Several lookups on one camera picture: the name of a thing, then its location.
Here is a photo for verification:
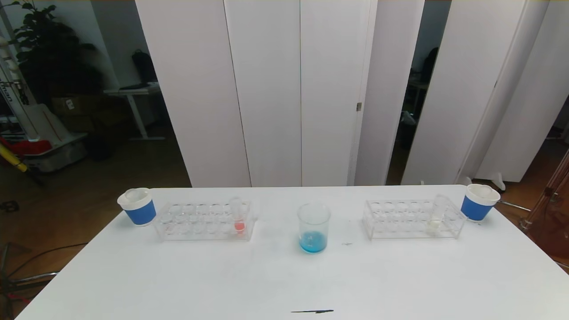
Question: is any blue white paper cup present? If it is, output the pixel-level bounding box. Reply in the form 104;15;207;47
460;184;501;222
117;187;157;226

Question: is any clear plastic test tube rack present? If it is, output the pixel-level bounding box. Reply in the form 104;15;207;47
154;199;258;242
362;198;468;240

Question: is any black floor cable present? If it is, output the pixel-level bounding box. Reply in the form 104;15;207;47
0;241;88;285

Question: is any white screen foot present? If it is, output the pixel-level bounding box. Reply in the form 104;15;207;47
487;172;507;192

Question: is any clear glass beaker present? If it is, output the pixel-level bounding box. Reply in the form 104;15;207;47
297;203;332;255

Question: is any black backpack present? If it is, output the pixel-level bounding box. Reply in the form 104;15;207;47
132;49;158;83

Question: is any test tube with yellow pigment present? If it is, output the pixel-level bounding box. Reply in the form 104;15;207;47
427;194;450;235

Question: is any brown cardboard box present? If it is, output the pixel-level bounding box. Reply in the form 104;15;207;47
50;95;107;118

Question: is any white folding screen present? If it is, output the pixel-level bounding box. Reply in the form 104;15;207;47
400;0;569;185
135;0;425;187

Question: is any brown metal stand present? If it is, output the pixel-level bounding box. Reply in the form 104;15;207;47
520;151;569;263

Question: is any white banner stand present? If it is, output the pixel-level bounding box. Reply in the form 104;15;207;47
0;36;38;140

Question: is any white machine base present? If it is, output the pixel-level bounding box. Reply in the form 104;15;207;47
22;103;88;172

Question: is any red plastic object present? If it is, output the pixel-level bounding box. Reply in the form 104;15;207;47
0;137;52;156

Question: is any dark green potted plant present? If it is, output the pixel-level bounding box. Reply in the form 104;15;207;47
9;0;103;105

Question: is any white desk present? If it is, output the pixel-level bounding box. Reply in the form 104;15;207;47
103;84;166;141

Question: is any yellow pole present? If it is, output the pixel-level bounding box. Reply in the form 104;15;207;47
0;142;28;172

